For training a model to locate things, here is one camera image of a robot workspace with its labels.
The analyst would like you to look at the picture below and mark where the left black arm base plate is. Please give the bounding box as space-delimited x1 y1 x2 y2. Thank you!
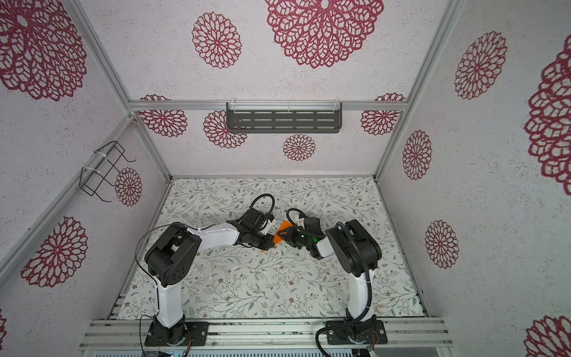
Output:
144 321 210 347

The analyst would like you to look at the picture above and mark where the aluminium front rail frame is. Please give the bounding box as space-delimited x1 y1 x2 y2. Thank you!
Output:
78 317 454 352

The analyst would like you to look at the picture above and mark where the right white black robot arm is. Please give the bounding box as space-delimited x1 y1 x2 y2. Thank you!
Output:
274 217 382 322

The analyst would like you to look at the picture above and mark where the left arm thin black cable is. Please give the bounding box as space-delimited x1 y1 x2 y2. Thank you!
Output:
134 222 197 356

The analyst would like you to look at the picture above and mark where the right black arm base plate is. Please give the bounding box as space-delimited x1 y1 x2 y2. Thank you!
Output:
326 316 388 345

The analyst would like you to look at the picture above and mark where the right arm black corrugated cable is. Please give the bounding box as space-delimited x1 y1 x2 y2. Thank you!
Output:
285 207 373 357

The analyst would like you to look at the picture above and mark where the grey slotted wall shelf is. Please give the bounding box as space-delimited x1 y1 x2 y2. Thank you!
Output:
226 102 343 134

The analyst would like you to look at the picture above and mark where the black wire wall basket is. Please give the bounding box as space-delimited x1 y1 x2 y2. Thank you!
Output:
78 141 136 203

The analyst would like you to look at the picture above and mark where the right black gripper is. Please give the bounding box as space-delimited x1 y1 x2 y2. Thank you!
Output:
278 226 313 249

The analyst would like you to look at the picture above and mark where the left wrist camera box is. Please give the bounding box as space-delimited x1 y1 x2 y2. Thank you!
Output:
241 208 274 231

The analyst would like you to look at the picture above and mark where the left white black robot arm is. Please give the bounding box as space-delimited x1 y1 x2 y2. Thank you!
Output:
144 220 274 329

